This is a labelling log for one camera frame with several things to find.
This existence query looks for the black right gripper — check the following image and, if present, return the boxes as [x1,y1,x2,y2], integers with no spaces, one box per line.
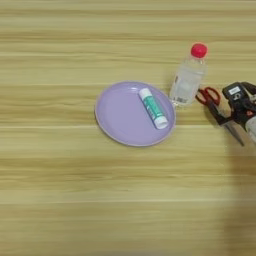
[209,81,256,127]

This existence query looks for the red-handled scissors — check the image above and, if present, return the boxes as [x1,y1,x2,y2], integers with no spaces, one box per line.
[195,86,245,147]

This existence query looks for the clear bottle with red cap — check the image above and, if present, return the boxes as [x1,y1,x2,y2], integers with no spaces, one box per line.
[169,43,209,108]

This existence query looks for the green and white glue stick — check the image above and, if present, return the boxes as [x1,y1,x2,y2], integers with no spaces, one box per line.
[138,87,169,130]

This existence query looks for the black box with white label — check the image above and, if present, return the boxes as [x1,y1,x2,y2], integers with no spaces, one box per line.
[222,81,246,103]

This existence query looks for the purple round plate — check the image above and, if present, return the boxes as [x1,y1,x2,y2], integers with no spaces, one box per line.
[94,81,177,148]

